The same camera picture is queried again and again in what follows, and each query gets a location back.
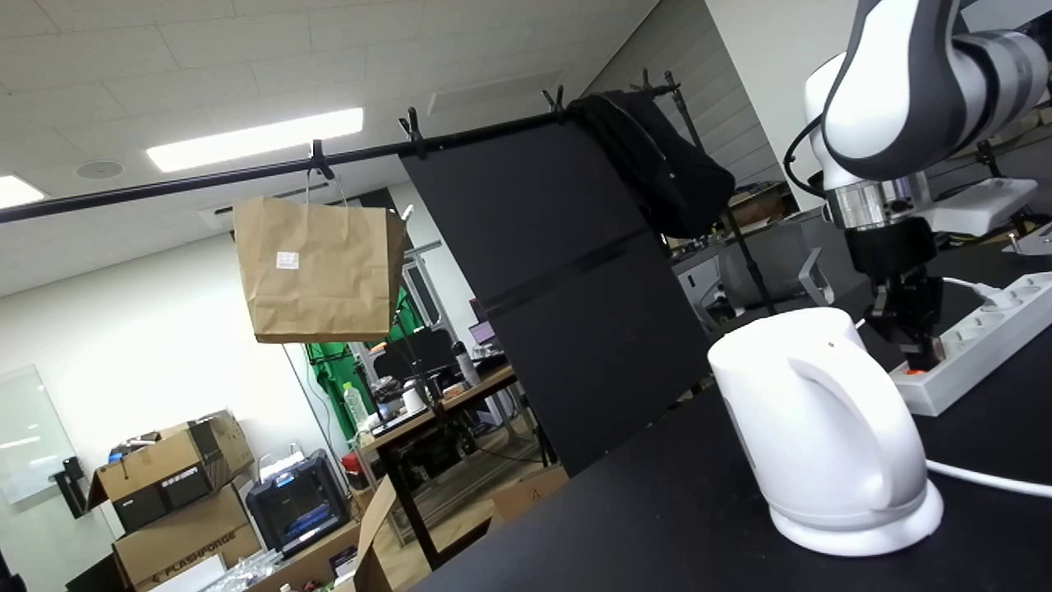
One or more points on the black hanging bag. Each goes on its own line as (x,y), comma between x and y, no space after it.
(658,166)

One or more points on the large plain cardboard box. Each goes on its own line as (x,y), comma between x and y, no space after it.
(181,538)

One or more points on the white flat tray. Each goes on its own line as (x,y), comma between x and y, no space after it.
(981,201)

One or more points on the wooden desk black legs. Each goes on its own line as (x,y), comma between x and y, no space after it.
(437,421)

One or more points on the white extension power strip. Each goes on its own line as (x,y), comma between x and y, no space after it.
(986,351)

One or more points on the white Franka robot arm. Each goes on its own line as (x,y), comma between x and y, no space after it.
(907,77)

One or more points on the black backdrop panel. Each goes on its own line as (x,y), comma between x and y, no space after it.
(570,297)

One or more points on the green cloth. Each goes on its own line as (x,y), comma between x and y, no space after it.
(332,382)

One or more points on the black computer monitor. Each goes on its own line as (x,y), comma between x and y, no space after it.
(414,357)

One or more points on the rectangular ceiling light panel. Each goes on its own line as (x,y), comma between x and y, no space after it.
(258,136)
(18,189)

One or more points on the black 3D printer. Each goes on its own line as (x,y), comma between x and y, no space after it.
(297,504)

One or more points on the black horizontal pole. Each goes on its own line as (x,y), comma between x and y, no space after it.
(217,182)

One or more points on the brown paper bag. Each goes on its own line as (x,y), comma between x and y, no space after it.
(315,267)

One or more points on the cardboard box with black tape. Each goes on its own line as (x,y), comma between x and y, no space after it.
(165,471)

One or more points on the white wall board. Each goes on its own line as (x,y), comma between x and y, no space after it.
(28,438)

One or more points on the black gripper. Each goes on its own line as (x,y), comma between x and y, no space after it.
(888,248)

